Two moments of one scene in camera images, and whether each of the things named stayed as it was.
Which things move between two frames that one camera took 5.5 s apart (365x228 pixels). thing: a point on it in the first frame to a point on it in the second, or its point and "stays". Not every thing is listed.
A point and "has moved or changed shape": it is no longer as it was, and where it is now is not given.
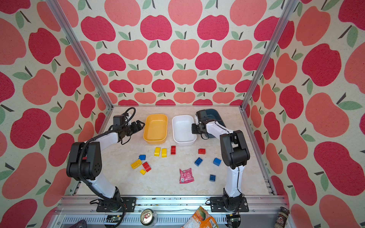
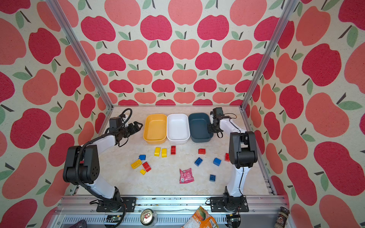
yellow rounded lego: [157, 151] stays
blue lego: [198, 161] stays
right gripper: [193, 128] to [210, 130]
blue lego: [217, 162] stays
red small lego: [201, 151] stays
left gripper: [135, 129] stays
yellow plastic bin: [155, 131] stays
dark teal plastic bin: [212, 114] has moved or changed shape
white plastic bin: [182, 129] has moved or changed shape
